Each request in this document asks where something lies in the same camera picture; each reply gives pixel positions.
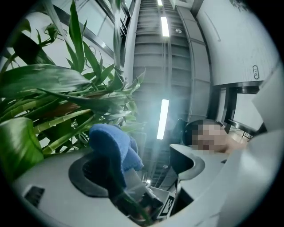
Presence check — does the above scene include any black window frame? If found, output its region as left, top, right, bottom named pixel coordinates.
left=50, top=0, right=131, bottom=57

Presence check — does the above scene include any green potted plant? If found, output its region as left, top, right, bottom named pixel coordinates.
left=0, top=0, right=147, bottom=160

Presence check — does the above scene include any person's white clothing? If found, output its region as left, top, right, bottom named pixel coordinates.
left=195, top=66, right=284, bottom=227

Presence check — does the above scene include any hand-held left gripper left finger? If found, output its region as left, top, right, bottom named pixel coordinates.
left=12, top=148, right=144, bottom=227

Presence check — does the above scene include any black door frame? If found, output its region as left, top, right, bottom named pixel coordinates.
left=212, top=80, right=267, bottom=136

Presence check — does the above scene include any blue cloth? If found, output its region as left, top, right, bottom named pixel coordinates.
left=88, top=123, right=144, bottom=187

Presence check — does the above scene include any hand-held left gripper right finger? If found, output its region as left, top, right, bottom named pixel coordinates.
left=170, top=144, right=231, bottom=219

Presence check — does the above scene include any person's head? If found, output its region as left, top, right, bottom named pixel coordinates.
left=184, top=119, right=247, bottom=154

